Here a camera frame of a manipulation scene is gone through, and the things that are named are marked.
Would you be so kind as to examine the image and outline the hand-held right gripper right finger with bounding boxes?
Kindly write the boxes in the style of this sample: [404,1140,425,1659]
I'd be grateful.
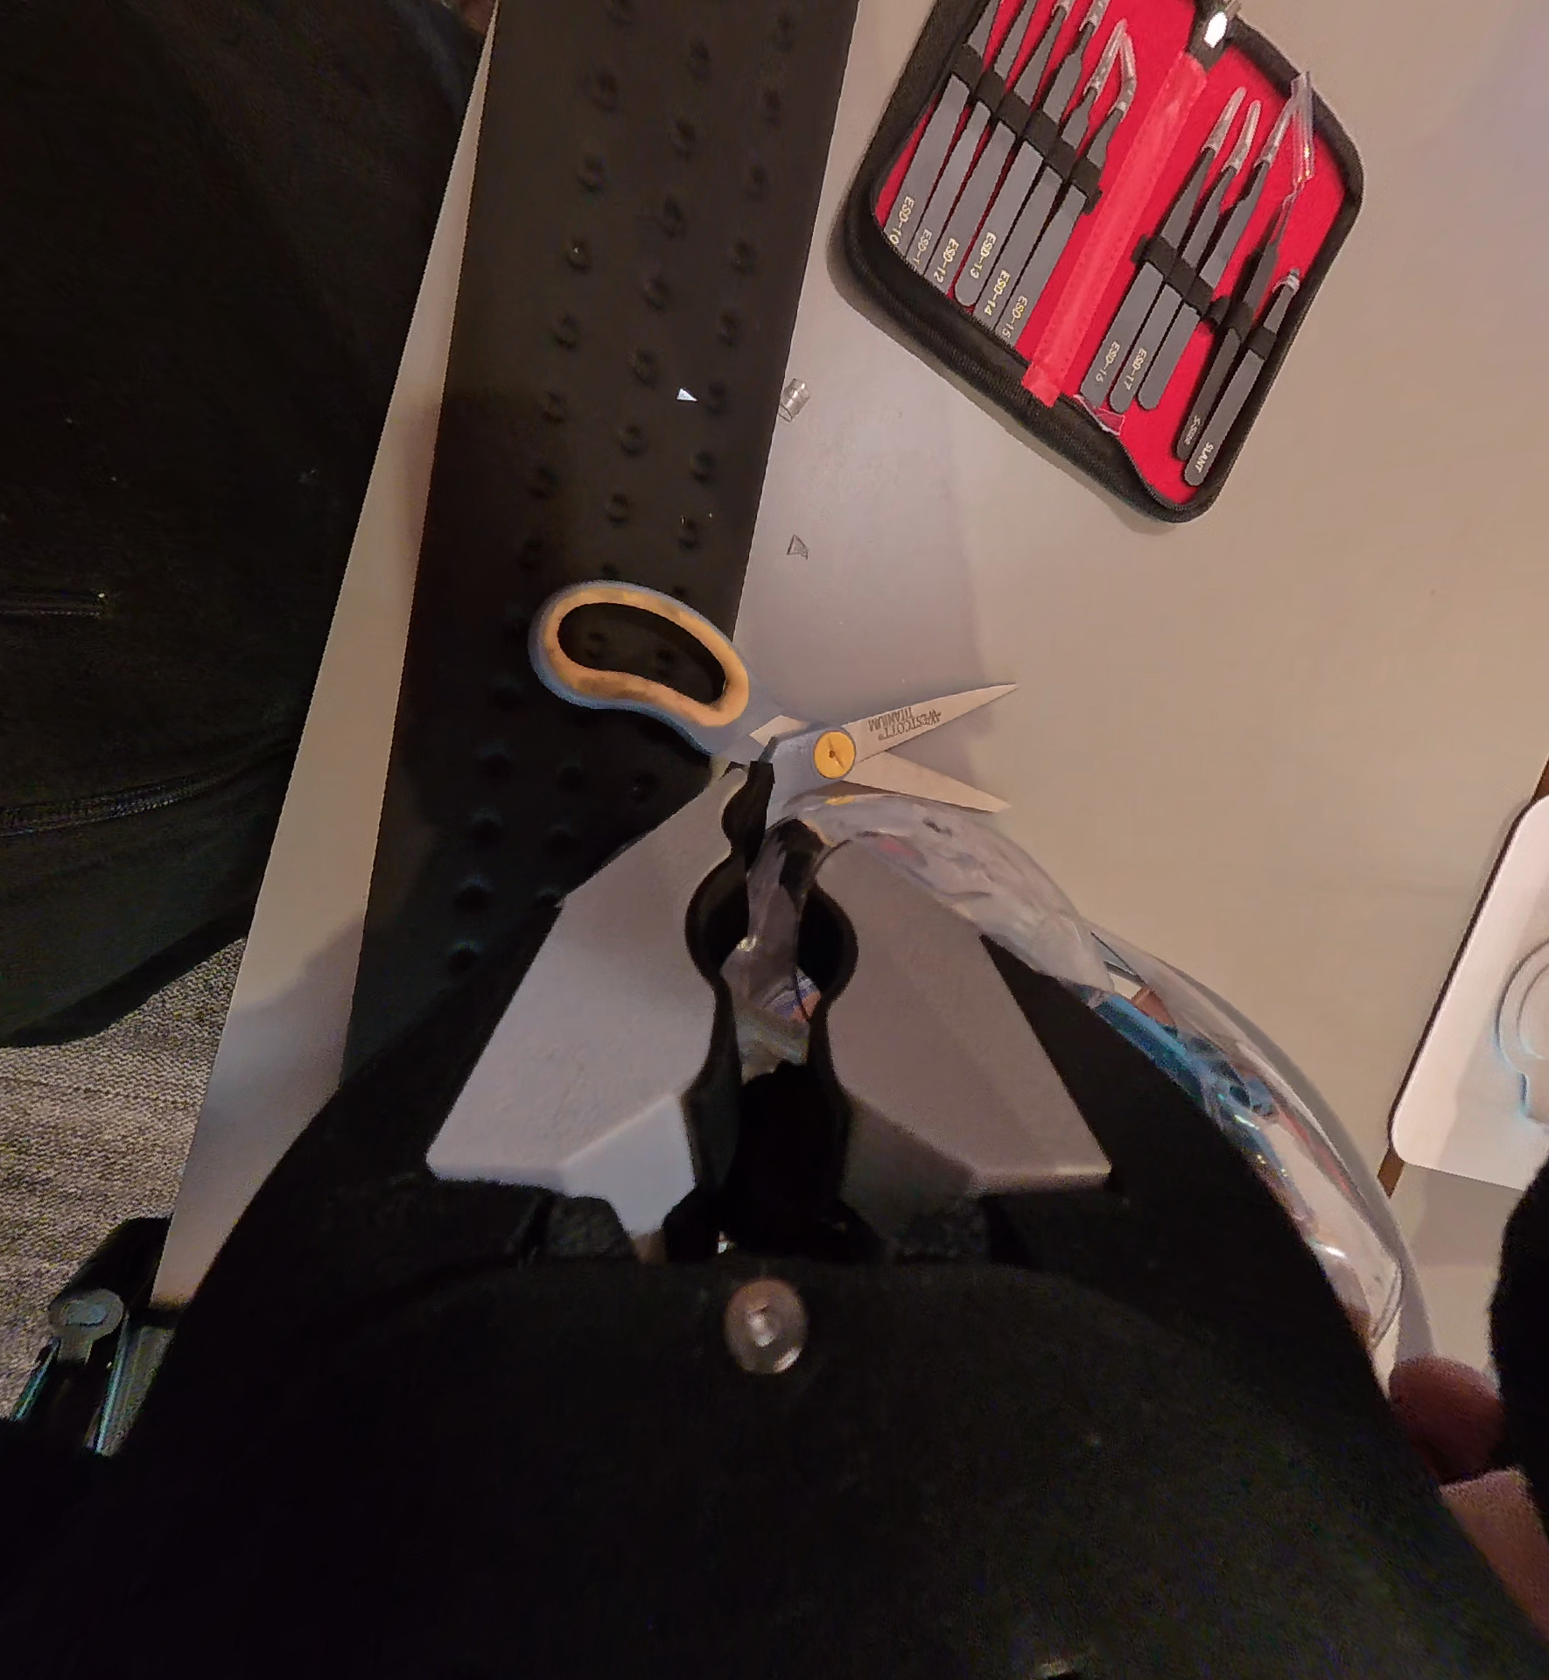
[794,820,1114,1257]

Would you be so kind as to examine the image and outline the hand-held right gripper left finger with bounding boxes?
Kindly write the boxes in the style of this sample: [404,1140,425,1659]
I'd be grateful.
[427,767,777,1261]

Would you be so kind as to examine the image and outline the clear maze puzzle ball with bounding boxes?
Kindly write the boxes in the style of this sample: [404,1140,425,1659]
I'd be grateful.
[737,797,1410,1370]

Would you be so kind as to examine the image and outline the grey scissors with yellow lining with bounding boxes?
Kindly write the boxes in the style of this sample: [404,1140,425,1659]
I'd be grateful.
[529,581,1021,819]

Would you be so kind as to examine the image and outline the person's left hand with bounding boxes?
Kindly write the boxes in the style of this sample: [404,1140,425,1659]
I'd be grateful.
[1389,1355,1549,1680]

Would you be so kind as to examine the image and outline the white document stand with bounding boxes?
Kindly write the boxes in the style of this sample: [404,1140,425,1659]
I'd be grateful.
[1387,792,1549,1191]

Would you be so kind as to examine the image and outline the black perforated pad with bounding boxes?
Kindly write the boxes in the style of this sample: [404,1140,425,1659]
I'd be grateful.
[339,0,864,1097]

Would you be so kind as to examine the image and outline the red tweezers case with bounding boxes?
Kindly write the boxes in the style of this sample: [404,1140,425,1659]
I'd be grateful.
[843,0,1367,526]

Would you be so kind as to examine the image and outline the row of black tweezers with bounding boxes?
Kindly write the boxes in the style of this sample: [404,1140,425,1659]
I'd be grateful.
[880,0,1317,490]

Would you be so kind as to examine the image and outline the dark metal frame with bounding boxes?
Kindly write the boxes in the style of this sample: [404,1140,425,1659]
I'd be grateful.
[11,1218,175,1455]

